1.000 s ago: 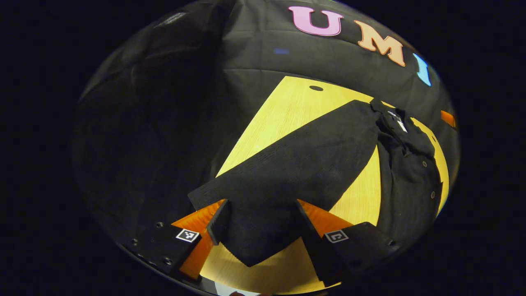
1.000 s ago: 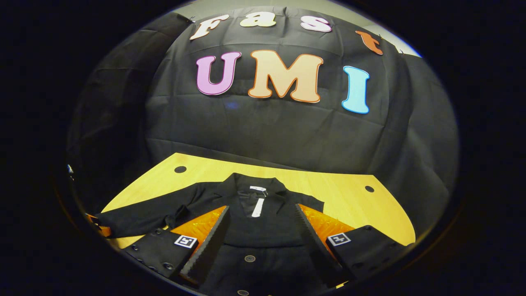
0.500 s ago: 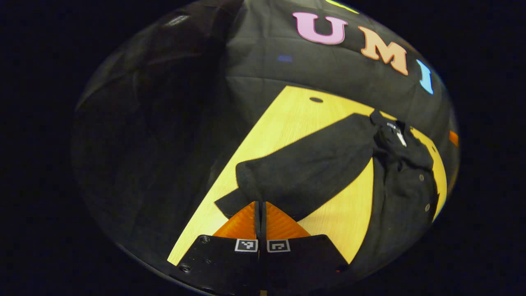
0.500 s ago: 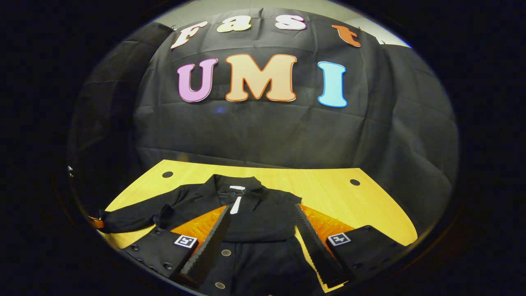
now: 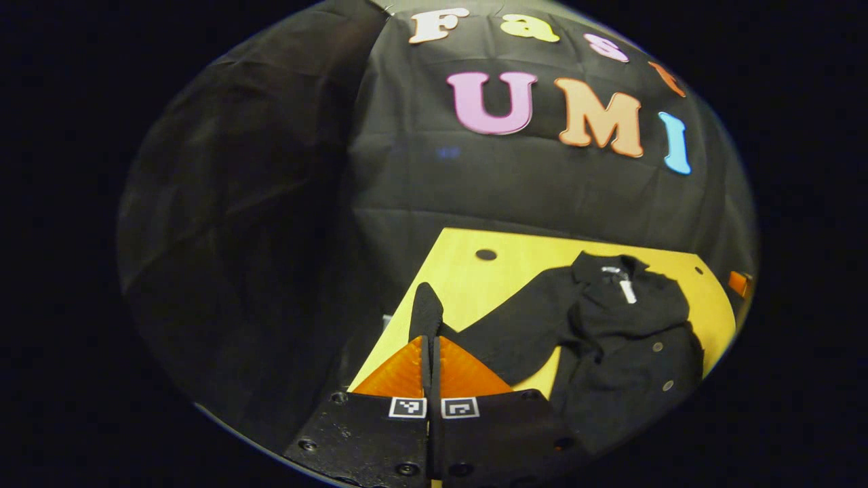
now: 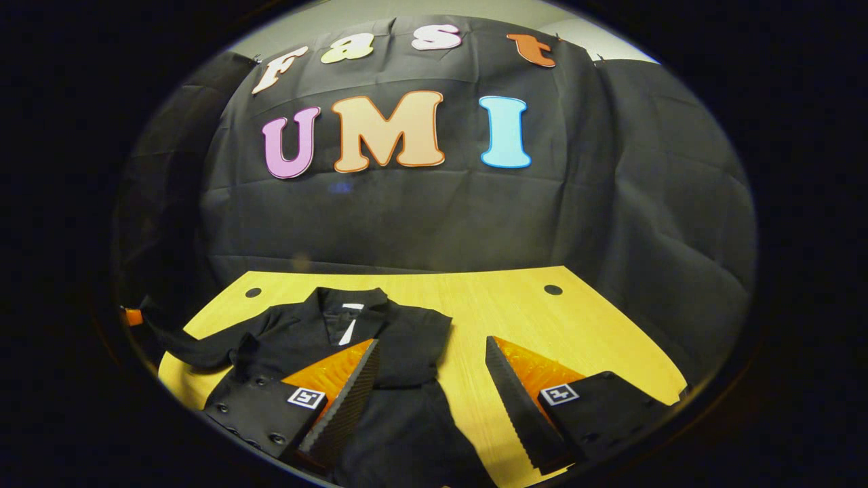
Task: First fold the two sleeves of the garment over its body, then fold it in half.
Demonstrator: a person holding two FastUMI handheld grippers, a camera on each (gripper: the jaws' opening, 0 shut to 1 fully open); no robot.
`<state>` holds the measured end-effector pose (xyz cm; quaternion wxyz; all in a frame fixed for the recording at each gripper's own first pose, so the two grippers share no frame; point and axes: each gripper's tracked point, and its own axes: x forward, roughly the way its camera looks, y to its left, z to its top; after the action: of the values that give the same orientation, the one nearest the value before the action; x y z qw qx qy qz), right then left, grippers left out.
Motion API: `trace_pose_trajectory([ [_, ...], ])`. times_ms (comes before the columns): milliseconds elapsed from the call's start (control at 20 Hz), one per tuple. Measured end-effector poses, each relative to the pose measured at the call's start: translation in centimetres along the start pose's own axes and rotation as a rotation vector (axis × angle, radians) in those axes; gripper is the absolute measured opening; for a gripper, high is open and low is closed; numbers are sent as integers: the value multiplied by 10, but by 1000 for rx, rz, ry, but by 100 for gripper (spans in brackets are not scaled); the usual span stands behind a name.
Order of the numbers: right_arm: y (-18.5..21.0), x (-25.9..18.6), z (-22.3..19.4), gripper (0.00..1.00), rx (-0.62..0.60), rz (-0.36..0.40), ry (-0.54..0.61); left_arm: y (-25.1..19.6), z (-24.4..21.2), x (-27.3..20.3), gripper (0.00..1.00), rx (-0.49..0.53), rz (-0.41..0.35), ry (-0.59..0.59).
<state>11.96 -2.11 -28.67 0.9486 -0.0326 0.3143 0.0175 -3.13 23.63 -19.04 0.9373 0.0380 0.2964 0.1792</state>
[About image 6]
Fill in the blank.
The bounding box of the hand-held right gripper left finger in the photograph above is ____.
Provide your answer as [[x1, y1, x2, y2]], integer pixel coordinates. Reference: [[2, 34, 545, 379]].
[[202, 338, 381, 473]]

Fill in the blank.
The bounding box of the black backdrop cloth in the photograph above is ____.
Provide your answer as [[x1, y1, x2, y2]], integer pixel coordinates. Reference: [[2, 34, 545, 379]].
[[115, 15, 757, 380]]

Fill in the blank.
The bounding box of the black button shirt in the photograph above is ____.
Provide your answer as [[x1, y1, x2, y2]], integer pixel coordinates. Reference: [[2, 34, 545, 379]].
[[139, 287, 496, 488]]

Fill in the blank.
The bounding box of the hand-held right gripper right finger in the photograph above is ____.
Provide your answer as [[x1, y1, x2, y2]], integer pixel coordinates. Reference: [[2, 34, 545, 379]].
[[484, 335, 689, 476]]

